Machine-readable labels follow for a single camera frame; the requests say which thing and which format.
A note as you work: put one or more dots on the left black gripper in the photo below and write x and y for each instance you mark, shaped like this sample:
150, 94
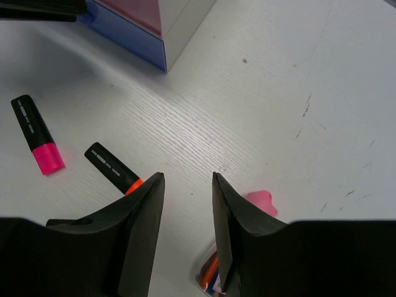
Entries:
43, 10

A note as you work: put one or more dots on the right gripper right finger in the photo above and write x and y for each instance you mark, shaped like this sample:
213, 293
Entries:
259, 255

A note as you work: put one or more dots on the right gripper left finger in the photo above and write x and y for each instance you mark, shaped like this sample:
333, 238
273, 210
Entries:
107, 253

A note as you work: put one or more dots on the orange cap highlighter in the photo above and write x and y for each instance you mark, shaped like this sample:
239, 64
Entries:
114, 170

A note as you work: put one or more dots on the purple-blue wide drawer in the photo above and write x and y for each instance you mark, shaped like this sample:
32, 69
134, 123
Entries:
125, 33

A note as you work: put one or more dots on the pink drawer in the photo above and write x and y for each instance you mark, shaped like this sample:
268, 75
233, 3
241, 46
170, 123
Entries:
145, 13

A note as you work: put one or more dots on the pink cap highlighter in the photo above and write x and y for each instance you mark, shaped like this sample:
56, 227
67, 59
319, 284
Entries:
37, 135

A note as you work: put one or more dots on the white drawer cabinet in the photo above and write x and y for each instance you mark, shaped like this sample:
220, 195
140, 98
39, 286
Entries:
179, 21

